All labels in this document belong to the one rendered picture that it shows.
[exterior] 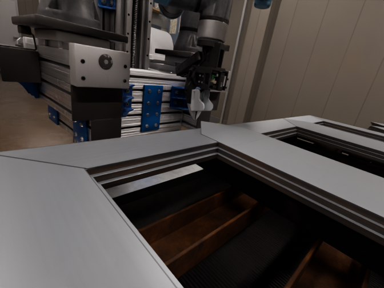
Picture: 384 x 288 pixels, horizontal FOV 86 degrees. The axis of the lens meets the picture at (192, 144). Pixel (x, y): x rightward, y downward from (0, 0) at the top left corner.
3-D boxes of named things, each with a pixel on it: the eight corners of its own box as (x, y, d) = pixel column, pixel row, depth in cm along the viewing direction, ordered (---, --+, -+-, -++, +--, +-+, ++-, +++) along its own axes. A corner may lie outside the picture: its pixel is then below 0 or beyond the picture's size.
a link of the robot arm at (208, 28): (192, 20, 52) (214, 28, 57) (190, 40, 54) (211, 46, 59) (215, 18, 47) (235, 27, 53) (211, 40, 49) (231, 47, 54)
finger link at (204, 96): (205, 124, 59) (211, 91, 56) (191, 118, 63) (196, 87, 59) (212, 123, 61) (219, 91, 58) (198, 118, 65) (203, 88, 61)
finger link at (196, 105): (198, 124, 57) (203, 91, 53) (184, 119, 60) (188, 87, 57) (205, 124, 59) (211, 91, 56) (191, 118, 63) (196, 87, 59)
